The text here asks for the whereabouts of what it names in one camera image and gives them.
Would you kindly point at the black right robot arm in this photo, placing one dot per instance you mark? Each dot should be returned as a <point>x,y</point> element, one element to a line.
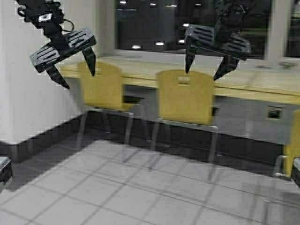
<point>230,15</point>

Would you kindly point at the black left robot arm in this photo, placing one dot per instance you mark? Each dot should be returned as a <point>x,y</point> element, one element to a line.
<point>48,16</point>

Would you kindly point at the yellow wooden chair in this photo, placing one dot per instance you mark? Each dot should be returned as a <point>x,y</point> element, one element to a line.
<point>104,92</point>
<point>284,163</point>
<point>185,99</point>

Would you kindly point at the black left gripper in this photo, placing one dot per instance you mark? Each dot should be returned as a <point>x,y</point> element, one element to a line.
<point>52,53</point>

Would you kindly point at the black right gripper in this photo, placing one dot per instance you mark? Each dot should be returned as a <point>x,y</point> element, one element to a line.
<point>230,45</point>

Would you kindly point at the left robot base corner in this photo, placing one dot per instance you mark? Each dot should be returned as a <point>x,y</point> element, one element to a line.
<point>6,172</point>

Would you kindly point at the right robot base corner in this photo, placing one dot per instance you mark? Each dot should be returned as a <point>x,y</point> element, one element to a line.
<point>295,175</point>

